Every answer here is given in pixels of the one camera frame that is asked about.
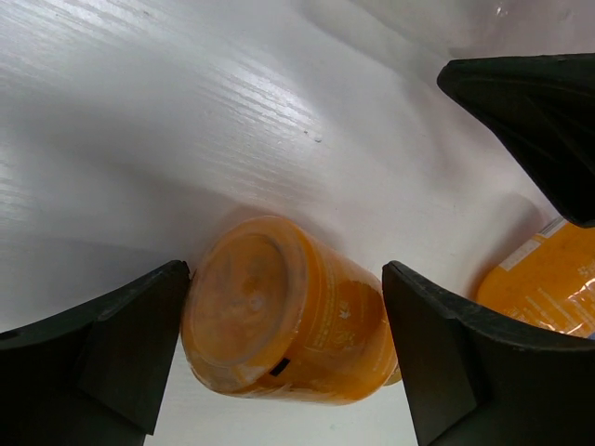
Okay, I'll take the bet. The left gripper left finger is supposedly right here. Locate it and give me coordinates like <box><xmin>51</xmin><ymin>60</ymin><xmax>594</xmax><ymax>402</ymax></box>
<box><xmin>1</xmin><ymin>260</ymin><xmax>190</xmax><ymax>445</ymax></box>

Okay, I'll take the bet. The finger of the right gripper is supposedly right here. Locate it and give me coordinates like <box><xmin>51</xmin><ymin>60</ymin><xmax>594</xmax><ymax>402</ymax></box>
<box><xmin>437</xmin><ymin>53</ymin><xmax>594</xmax><ymax>228</ymax></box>

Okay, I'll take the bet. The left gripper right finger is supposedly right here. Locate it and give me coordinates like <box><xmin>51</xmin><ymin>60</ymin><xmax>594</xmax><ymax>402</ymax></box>
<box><xmin>382</xmin><ymin>261</ymin><xmax>594</xmax><ymax>445</ymax></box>

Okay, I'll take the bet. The orange juice bottle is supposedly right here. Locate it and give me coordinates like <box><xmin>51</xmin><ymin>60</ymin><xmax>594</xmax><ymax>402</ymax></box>
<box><xmin>180</xmin><ymin>216</ymin><xmax>402</xmax><ymax>405</ymax></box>
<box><xmin>475</xmin><ymin>216</ymin><xmax>595</xmax><ymax>339</ymax></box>

